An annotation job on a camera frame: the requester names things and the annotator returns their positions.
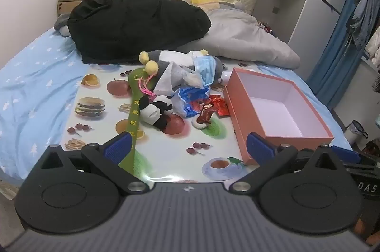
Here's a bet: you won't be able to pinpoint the panda plush toy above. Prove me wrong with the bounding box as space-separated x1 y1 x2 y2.
138 95 174 131

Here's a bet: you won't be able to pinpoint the grey plush toy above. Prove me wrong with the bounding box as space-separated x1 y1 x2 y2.
139 49 226 92

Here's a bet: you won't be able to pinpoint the small red patterned item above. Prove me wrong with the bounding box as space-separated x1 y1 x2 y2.
257 21 275 33

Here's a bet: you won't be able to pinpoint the black coat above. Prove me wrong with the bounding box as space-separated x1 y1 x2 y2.
68 0 212 64

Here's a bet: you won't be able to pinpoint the white jacket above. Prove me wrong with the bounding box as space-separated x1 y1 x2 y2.
365 33 380 67

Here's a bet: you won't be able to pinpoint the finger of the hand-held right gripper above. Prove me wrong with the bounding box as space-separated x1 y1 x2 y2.
329 146 363 165

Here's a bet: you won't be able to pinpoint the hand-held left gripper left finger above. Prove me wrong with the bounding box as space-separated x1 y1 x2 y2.
38 132 150 195

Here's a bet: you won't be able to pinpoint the brown cardboard box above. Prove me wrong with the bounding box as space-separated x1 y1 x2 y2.
57 0 90 17

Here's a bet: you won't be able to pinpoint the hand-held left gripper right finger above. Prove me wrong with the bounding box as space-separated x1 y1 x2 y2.
230 132 342 195

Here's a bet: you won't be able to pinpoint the green sash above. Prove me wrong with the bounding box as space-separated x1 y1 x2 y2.
117 66 155 178

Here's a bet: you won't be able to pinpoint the grey duvet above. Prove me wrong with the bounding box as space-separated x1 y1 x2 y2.
175 7 301 69

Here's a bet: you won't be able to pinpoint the white trash bin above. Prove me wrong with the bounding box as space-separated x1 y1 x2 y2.
346 120 369 146

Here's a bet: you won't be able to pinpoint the blue plastic bag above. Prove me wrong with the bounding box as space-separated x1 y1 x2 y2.
172 86 211 119

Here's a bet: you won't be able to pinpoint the pink tassel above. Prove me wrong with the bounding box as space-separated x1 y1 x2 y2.
138 75 156 97

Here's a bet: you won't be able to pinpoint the pink cardboard box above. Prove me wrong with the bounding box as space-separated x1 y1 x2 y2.
223 68 334 166

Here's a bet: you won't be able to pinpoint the hanging denim clothes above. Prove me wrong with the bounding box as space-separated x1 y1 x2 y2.
349 0 380 57

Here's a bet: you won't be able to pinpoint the white wardrobe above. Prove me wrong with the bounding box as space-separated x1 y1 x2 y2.
252 0 357 92

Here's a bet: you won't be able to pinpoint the blue curtain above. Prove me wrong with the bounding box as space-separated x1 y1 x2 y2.
307 0 375 106

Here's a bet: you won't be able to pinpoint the yellow pillow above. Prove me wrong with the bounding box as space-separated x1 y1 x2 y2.
190 0 235 11

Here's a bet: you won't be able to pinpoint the blue face mask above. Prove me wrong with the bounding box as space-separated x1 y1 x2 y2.
193 56 217 88

